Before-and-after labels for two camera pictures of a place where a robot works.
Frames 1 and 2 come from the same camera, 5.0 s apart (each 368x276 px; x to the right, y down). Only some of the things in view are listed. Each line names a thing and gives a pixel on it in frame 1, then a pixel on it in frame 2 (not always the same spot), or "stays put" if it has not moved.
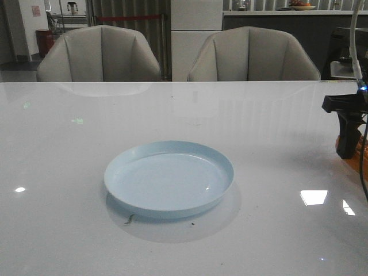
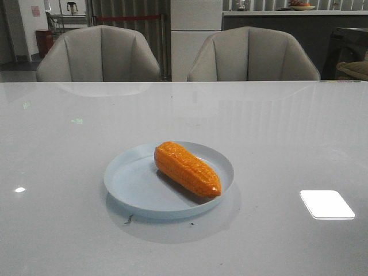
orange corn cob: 355,161 to 180,164
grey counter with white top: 313,30 stays put
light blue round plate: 161,177 stays put
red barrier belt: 128,18 stays put
